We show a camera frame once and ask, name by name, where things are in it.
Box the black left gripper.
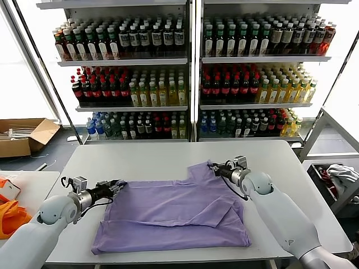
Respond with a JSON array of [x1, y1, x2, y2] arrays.
[[89, 180, 127, 201]]

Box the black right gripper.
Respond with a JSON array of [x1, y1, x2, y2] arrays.
[[208, 161, 236, 180]]

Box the purple t-shirt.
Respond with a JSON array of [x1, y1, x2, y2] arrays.
[[90, 159, 252, 256]]

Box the small cola bottle red label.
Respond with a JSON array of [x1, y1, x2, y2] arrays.
[[163, 117, 172, 140], [154, 117, 164, 140]]

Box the cola bottle red cap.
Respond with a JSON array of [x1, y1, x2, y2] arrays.
[[90, 77, 102, 103], [71, 80, 84, 104], [119, 77, 131, 103], [231, 75, 241, 103], [211, 75, 222, 103], [81, 78, 92, 103], [240, 75, 251, 103], [220, 75, 232, 103], [110, 77, 121, 103], [249, 74, 260, 103], [100, 77, 112, 103], [201, 76, 212, 103]]

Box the yellow juice bottle white cap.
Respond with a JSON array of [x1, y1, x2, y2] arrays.
[[256, 79, 270, 105], [168, 80, 178, 106], [129, 82, 140, 108], [268, 79, 280, 105], [148, 81, 159, 107], [177, 80, 187, 106], [287, 78, 300, 104], [139, 82, 149, 107], [277, 79, 290, 105], [297, 79, 310, 104], [158, 81, 168, 107], [306, 80, 319, 104]]

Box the open cardboard box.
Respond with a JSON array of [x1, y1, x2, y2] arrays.
[[0, 118, 62, 159]]

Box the black storage bin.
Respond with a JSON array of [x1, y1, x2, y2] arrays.
[[307, 163, 359, 215]]

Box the white and orange carton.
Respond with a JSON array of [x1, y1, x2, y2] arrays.
[[0, 179, 22, 201]]

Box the red crumpled garment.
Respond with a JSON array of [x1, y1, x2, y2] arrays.
[[318, 166, 337, 200]]

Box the orange fabric bag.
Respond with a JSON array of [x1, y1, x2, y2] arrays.
[[0, 193, 33, 240]]

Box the white sticks in carton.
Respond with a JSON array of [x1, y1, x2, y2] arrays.
[[0, 124, 37, 141]]

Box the grey metal shelf rack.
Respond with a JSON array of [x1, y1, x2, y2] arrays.
[[196, 0, 353, 143], [36, 0, 194, 145]]

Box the white crumpled garment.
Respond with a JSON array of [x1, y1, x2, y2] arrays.
[[326, 164, 359, 197]]

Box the dark bottle green band label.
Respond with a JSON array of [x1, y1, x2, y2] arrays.
[[226, 24, 237, 58], [259, 24, 270, 57], [107, 26, 120, 60], [96, 27, 109, 61], [237, 24, 249, 58], [85, 27, 98, 61], [73, 27, 87, 61], [204, 24, 215, 58], [63, 29, 76, 61], [248, 24, 260, 58], [214, 24, 226, 58]]

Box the dark bottle black white label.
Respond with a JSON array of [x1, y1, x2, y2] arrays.
[[129, 25, 141, 54], [118, 26, 131, 54], [174, 24, 185, 53], [151, 25, 163, 53], [163, 24, 174, 53], [139, 25, 150, 54]]

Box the dark bottle beige label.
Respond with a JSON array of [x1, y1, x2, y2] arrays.
[[271, 22, 283, 54], [282, 22, 294, 54]]

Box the red tea bottle white cap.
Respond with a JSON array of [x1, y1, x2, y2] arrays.
[[322, 24, 337, 56], [54, 27, 66, 62]]

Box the dark bottle grey label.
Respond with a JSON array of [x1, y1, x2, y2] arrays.
[[313, 24, 326, 54], [303, 22, 316, 54], [292, 22, 305, 54]]

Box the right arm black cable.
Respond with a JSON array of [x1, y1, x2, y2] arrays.
[[221, 175, 250, 201]]

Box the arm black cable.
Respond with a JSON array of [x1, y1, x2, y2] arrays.
[[221, 175, 250, 201], [82, 196, 116, 217]]

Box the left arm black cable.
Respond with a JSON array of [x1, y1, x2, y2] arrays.
[[82, 196, 116, 217]]

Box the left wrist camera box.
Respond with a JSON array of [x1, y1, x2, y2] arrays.
[[61, 175, 88, 194]]

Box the dark slanted frame post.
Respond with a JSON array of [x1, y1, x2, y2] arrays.
[[11, 0, 84, 145]]

